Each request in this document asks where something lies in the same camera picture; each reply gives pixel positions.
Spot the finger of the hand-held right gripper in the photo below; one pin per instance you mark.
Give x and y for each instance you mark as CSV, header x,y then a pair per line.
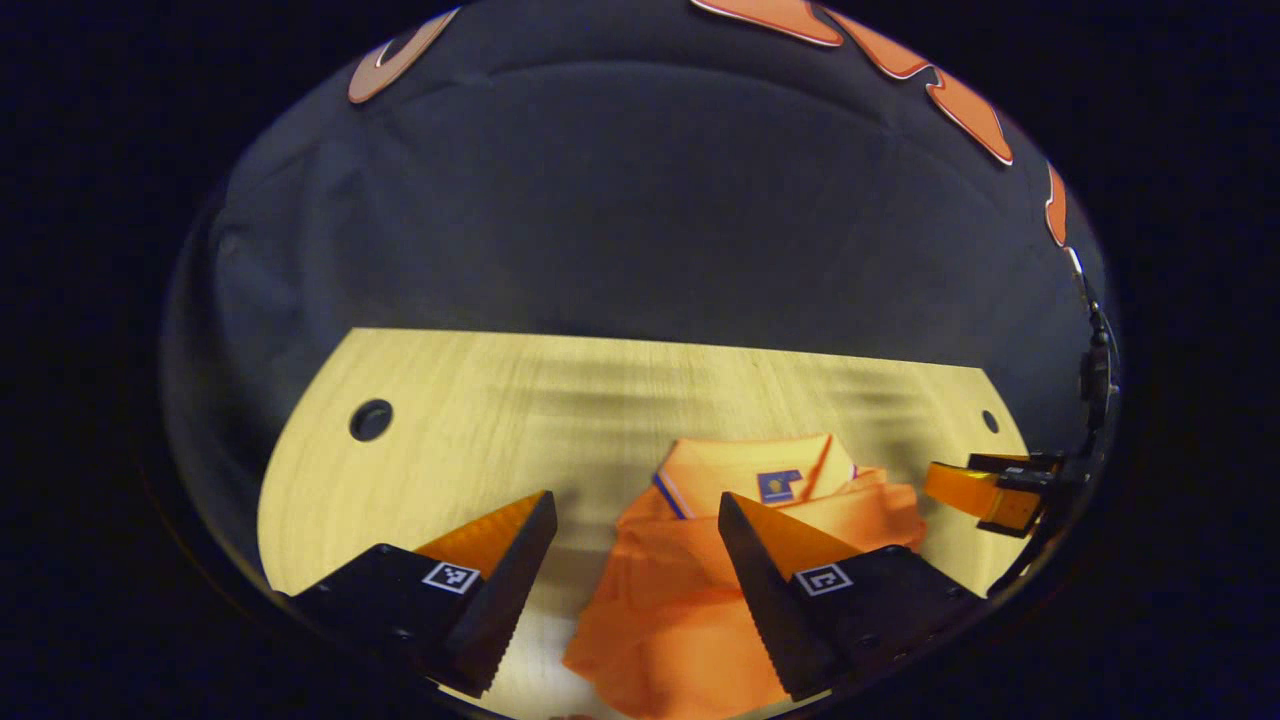
x,y
975,492
1020,462

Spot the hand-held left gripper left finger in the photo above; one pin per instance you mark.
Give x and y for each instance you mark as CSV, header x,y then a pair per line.
x,y
505,590

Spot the orange T-shirt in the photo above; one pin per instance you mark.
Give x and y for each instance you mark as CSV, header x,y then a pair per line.
x,y
680,610

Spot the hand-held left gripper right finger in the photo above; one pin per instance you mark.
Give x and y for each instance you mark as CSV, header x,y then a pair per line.
x,y
765,590

